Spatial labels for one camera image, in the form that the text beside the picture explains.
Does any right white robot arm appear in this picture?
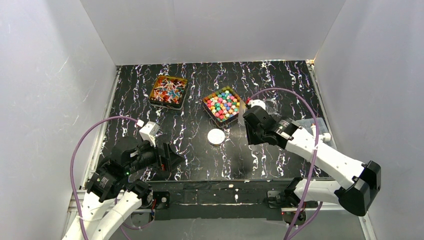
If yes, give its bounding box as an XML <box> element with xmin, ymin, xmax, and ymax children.
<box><xmin>243</xmin><ymin>105</ymin><xmax>381</xmax><ymax>217</ymax></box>

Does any clear plastic organizer box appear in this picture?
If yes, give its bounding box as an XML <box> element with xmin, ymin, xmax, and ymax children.
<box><xmin>296</xmin><ymin>117</ymin><xmax>329</xmax><ymax>135</ymax></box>

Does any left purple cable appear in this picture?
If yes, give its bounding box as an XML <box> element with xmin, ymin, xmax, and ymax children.
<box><xmin>68</xmin><ymin>116</ymin><xmax>138</xmax><ymax>240</ymax></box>

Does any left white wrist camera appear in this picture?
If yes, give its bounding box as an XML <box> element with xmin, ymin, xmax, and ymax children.
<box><xmin>136</xmin><ymin>119</ymin><xmax>160</xmax><ymax>148</ymax></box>

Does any round white jar lid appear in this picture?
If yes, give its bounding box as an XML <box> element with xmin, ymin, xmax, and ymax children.
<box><xmin>207</xmin><ymin>128</ymin><xmax>226</xmax><ymax>146</ymax></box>

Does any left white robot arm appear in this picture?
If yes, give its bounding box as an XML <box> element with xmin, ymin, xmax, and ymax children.
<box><xmin>63</xmin><ymin>137</ymin><xmax>184</xmax><ymax>240</ymax></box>

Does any tin of lollipops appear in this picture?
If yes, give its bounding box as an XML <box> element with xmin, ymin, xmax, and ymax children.
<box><xmin>148</xmin><ymin>75</ymin><xmax>189</xmax><ymax>110</ymax></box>

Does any aluminium frame rail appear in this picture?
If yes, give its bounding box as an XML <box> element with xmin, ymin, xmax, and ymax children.
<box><xmin>67</xmin><ymin>187</ymin><xmax>369</xmax><ymax>213</ymax></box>

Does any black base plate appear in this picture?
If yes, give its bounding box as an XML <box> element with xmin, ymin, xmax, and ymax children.
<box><xmin>149</xmin><ymin>178</ymin><xmax>292</xmax><ymax>221</ymax></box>

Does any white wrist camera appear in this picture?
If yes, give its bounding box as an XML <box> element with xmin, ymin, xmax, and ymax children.
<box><xmin>136</xmin><ymin>119</ymin><xmax>160</xmax><ymax>148</ymax></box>
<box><xmin>246</xmin><ymin>98</ymin><xmax>266</xmax><ymax>110</ymax></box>

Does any tin of star candies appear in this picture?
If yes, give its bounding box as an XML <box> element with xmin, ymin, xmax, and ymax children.
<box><xmin>202</xmin><ymin>86</ymin><xmax>242</xmax><ymax>128</ymax></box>

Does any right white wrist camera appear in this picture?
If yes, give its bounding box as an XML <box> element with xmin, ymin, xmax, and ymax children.
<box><xmin>246</xmin><ymin>98</ymin><xmax>266</xmax><ymax>110</ymax></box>

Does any clear round jar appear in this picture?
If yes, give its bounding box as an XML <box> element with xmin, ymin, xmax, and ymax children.
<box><xmin>263</xmin><ymin>98</ymin><xmax>279</xmax><ymax>117</ymax></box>

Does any clear plastic scoop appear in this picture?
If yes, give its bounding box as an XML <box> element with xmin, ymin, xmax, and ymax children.
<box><xmin>238</xmin><ymin>100</ymin><xmax>247</xmax><ymax>127</ymax></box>

